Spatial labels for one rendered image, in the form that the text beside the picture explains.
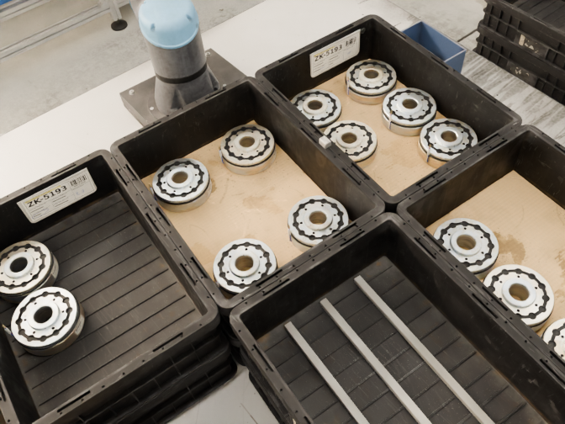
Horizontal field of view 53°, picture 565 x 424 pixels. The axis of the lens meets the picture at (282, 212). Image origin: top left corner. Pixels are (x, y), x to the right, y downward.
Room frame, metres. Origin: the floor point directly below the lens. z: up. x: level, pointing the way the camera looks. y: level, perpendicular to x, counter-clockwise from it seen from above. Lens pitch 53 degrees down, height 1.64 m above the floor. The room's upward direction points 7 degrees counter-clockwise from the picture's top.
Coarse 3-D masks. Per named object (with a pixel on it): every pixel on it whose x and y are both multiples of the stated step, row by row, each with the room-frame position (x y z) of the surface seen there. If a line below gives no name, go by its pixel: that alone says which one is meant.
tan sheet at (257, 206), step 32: (288, 160) 0.72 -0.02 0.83; (224, 192) 0.66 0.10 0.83; (256, 192) 0.65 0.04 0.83; (288, 192) 0.64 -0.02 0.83; (320, 192) 0.63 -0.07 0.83; (192, 224) 0.60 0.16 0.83; (224, 224) 0.59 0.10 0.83; (256, 224) 0.58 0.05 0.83; (320, 224) 0.57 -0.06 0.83; (288, 256) 0.51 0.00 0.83
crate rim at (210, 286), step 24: (216, 96) 0.81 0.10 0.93; (264, 96) 0.79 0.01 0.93; (168, 120) 0.76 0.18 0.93; (288, 120) 0.72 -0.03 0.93; (120, 144) 0.71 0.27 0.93; (312, 144) 0.66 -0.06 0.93; (336, 168) 0.60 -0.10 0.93; (144, 192) 0.60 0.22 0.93; (360, 192) 0.55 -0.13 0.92; (336, 240) 0.46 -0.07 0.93; (192, 264) 0.45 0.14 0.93; (288, 264) 0.43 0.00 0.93; (216, 288) 0.41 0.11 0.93; (264, 288) 0.40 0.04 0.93
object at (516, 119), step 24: (360, 24) 0.97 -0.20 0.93; (384, 24) 0.96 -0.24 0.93; (312, 48) 0.91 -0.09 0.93; (264, 72) 0.86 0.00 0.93; (456, 72) 0.80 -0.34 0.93; (480, 96) 0.73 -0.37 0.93; (480, 144) 0.62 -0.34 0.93; (360, 168) 0.60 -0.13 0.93; (384, 192) 0.54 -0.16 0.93; (408, 192) 0.54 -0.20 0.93
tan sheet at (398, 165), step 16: (336, 80) 0.93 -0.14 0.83; (336, 96) 0.88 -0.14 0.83; (352, 112) 0.83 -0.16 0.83; (368, 112) 0.82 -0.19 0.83; (384, 128) 0.77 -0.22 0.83; (384, 144) 0.73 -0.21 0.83; (400, 144) 0.73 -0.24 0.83; (416, 144) 0.72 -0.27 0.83; (384, 160) 0.69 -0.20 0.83; (400, 160) 0.69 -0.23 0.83; (416, 160) 0.68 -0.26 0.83; (384, 176) 0.65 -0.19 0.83; (400, 176) 0.65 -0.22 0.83; (416, 176) 0.65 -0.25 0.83
